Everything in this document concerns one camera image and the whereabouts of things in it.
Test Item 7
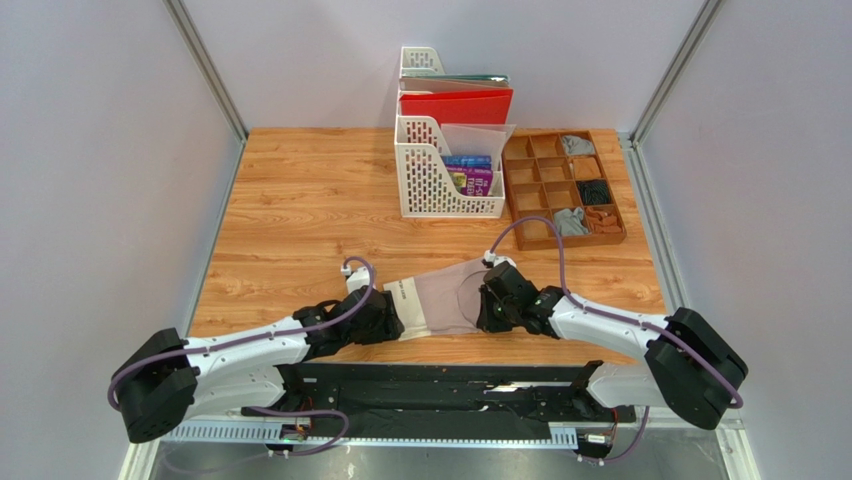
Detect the pink underwear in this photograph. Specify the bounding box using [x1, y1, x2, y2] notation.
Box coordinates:
[383, 260, 487, 341]

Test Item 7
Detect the grey underwear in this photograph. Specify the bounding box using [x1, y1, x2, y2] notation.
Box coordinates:
[553, 207, 590, 237]

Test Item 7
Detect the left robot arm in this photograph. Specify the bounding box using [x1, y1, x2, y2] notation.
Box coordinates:
[107, 264, 404, 443]

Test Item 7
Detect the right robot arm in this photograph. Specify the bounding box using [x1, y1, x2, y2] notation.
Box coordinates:
[477, 253, 748, 430]

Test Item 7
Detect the orange rolled cloth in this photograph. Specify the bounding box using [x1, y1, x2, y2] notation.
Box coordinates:
[585, 207, 623, 235]

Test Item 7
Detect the purple book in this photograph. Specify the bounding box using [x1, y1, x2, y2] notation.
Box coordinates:
[447, 166, 494, 197]

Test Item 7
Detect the wooden compartment tray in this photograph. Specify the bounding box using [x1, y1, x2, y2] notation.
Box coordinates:
[502, 130, 627, 251]

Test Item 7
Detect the black rolled cloth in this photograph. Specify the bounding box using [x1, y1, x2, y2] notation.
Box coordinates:
[576, 179, 613, 206]

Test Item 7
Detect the white file organizer rack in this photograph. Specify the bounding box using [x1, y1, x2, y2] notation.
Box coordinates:
[394, 46, 509, 219]

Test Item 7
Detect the blue book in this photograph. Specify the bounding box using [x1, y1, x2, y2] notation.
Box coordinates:
[441, 155, 492, 169]

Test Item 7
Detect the brown rolled cloth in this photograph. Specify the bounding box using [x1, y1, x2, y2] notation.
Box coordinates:
[568, 156, 603, 181]

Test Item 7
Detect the translucent plastic folder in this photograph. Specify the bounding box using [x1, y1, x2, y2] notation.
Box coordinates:
[441, 123, 516, 170]

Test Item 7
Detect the grey rolled cloth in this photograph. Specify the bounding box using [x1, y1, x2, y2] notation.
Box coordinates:
[561, 135, 596, 156]

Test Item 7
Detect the red folder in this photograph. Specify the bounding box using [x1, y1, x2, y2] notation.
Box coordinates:
[399, 89, 514, 125]

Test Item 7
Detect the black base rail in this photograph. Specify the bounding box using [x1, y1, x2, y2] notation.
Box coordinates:
[168, 361, 643, 458]

